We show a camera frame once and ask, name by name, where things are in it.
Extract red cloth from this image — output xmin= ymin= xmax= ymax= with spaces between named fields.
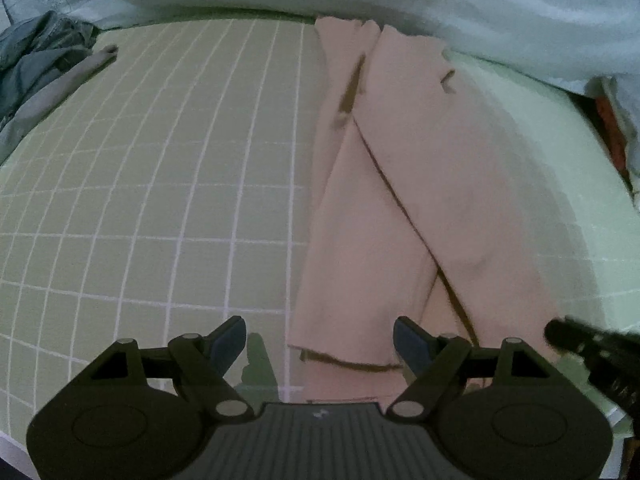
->
xmin=594 ymin=92 xmax=632 ymax=178

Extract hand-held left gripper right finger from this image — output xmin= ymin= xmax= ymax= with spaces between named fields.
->
xmin=386 ymin=316 xmax=557 ymax=422

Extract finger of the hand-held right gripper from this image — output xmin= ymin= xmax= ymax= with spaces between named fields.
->
xmin=544 ymin=316 xmax=640 ymax=413

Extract green grid bed sheet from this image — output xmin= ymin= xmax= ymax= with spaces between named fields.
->
xmin=0 ymin=7 xmax=640 ymax=480

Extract pink pants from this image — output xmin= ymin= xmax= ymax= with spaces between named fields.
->
xmin=287 ymin=16 xmax=568 ymax=406

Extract blue denim jeans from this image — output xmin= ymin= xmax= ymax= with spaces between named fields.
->
xmin=0 ymin=10 xmax=100 ymax=117

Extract grey shirt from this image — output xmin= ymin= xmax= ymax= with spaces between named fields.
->
xmin=0 ymin=44 xmax=119 ymax=163

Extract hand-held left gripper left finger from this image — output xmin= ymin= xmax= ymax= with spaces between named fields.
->
xmin=82 ymin=316 xmax=257 ymax=423

